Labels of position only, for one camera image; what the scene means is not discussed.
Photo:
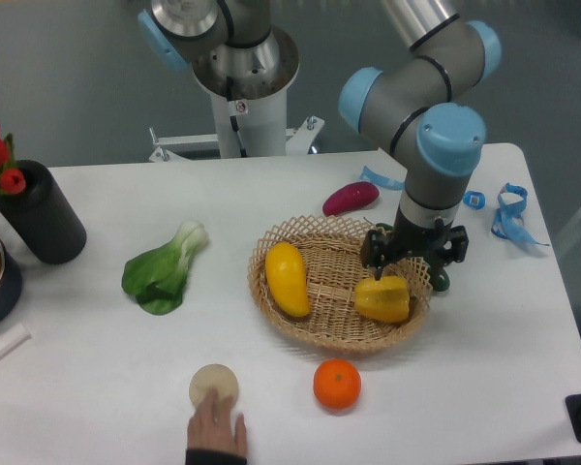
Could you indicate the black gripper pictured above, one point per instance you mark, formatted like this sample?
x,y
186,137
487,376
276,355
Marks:
x,y
441,242

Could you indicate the yellow bell pepper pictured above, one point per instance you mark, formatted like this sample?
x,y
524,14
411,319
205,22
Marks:
x,y
386,300

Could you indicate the woven wicker basket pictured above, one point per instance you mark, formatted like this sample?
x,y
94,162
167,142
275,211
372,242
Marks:
x,y
330,249

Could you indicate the orange tangerine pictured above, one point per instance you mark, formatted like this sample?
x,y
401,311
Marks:
x,y
337,384

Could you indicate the beige steamed bun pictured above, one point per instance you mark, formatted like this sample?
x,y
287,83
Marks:
x,y
213,376

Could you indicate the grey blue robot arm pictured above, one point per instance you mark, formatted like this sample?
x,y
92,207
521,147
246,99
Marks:
x,y
411,115

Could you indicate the person's hand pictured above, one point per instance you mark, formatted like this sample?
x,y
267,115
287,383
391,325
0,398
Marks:
x,y
210,427

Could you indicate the green cucumber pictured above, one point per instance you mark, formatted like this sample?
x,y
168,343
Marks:
x,y
439,278

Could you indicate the blue ribbon strip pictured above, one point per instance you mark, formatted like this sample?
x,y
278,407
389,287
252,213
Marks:
x,y
368,175

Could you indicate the purple sweet potato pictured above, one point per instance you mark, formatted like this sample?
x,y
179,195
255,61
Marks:
x,y
351,197

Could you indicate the blue crumpled ribbon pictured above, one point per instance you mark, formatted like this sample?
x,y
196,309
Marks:
x,y
508,222

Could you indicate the yellow mango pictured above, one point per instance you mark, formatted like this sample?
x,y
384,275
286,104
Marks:
x,y
287,280

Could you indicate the green bok choy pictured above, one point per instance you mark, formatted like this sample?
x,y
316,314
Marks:
x,y
157,279

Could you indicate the black cylindrical vase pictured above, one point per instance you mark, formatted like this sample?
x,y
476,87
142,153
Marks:
x,y
42,216

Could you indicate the white plastic bar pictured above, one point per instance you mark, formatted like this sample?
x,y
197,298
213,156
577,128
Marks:
x,y
13,338

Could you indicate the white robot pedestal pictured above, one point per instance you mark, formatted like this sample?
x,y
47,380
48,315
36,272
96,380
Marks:
x,y
247,88

